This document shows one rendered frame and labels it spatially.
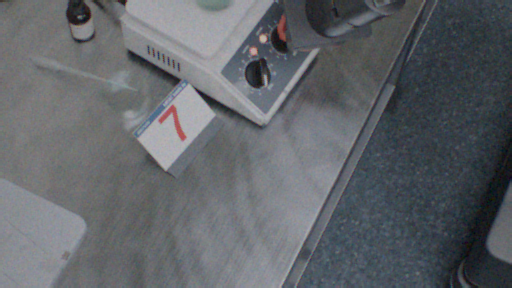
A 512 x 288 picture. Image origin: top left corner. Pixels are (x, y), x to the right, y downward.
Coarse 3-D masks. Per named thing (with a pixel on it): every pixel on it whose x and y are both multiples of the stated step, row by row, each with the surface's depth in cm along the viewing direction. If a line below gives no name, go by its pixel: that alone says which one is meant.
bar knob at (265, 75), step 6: (258, 60) 109; (264, 60) 109; (246, 66) 110; (252, 66) 110; (258, 66) 109; (264, 66) 109; (246, 72) 109; (252, 72) 110; (258, 72) 109; (264, 72) 109; (270, 72) 111; (246, 78) 109; (252, 78) 109; (258, 78) 109; (264, 78) 109; (270, 78) 111; (252, 84) 109; (258, 84) 109; (264, 84) 109
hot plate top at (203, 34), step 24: (144, 0) 109; (168, 0) 109; (192, 0) 110; (240, 0) 110; (144, 24) 109; (168, 24) 108; (192, 24) 108; (216, 24) 108; (192, 48) 107; (216, 48) 107
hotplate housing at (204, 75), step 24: (264, 0) 112; (240, 24) 111; (144, 48) 112; (168, 48) 109; (168, 72) 115; (192, 72) 110; (216, 72) 108; (216, 96) 112; (240, 96) 109; (264, 120) 111
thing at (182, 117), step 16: (192, 96) 111; (176, 112) 110; (192, 112) 111; (208, 112) 112; (160, 128) 109; (176, 128) 110; (192, 128) 111; (160, 144) 109; (176, 144) 110; (160, 160) 109
